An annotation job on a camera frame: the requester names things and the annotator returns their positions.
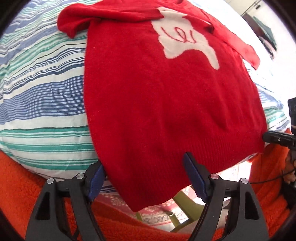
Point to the red patterned rug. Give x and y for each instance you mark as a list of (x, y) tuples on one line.
[(152, 213)]

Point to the person's right hand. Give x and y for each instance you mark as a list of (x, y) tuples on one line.
[(289, 172)]

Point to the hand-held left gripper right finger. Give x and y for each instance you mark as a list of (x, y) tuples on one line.
[(194, 176)]

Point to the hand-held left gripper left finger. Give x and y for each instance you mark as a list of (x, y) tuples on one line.
[(96, 183)]

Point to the green chair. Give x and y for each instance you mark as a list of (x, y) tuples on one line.
[(182, 208)]

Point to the dark hanging clothes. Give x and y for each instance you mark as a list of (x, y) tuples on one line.
[(266, 34)]

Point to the blue green striped duvet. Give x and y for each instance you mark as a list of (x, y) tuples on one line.
[(41, 99)]

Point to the red sweater with white print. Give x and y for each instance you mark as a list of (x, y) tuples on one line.
[(150, 104)]

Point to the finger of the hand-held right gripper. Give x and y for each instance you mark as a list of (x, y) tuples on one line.
[(277, 139)]

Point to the orange fleece garment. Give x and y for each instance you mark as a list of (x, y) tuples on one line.
[(16, 185)]

